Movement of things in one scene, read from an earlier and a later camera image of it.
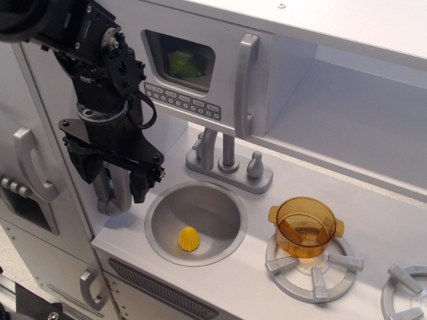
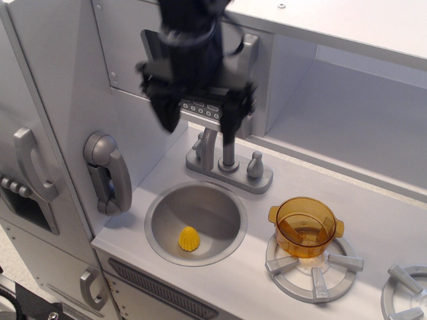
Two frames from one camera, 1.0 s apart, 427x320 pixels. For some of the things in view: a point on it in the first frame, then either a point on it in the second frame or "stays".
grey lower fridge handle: (87, 275) stays
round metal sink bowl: (215, 213) stays
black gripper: (116, 139) to (212, 65)
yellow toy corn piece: (189, 240) stays
